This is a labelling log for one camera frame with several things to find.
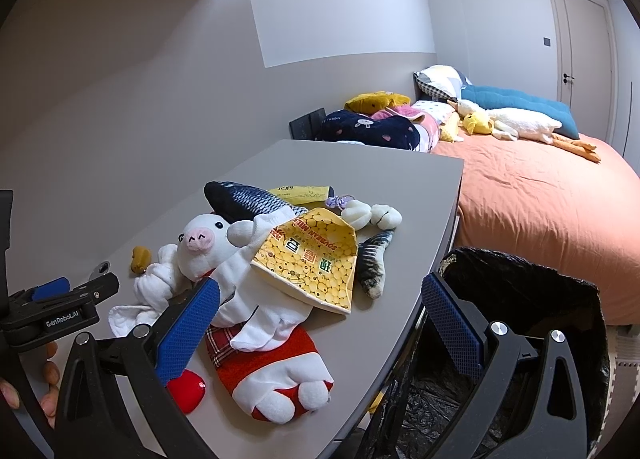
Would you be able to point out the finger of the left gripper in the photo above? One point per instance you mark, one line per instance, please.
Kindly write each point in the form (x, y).
(86, 297)
(54, 288)

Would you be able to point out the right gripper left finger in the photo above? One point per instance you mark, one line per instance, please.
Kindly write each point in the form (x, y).
(93, 420)

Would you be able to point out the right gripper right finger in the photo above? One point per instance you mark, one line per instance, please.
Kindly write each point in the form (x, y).
(489, 354)

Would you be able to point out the white pig plush toy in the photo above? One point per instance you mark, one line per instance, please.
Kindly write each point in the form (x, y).
(262, 354)

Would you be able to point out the yellow soybean milk carton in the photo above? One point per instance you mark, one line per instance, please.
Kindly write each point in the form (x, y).
(312, 258)

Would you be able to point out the yellow packet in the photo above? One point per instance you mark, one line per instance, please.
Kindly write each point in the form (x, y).
(303, 195)

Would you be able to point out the black trash bin with bag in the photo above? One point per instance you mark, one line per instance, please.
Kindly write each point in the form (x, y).
(427, 390)

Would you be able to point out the person's left hand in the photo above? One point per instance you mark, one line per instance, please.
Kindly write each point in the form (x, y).
(51, 376)

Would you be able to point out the silver desk grommet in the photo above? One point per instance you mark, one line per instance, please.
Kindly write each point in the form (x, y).
(100, 270)

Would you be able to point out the dark blue fish plush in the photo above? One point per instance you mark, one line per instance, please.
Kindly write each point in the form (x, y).
(238, 202)

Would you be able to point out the bed with orange sheet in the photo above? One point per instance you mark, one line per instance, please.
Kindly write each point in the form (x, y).
(554, 209)

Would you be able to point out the white goose plush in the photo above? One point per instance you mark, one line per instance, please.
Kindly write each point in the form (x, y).
(513, 124)

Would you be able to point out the yellow duck plush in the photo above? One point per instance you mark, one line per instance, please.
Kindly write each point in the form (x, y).
(478, 123)

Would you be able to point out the pink blanket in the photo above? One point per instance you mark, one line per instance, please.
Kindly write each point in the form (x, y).
(425, 124)

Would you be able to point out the white dotted pillow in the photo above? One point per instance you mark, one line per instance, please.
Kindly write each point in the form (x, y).
(439, 111)

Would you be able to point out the navy patterned blanket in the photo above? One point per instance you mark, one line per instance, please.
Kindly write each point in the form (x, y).
(392, 132)

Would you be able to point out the mustard yellow plush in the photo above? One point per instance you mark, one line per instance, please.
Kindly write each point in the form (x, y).
(369, 103)

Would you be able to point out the teal blue cushion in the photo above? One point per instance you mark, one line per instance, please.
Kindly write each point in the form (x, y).
(490, 97)

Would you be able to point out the checkered white pillow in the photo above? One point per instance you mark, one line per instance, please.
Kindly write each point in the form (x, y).
(441, 83)

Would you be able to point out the beige door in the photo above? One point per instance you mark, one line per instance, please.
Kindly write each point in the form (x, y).
(586, 64)

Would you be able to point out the black wall socket panel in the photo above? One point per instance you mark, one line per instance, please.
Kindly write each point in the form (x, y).
(307, 127)

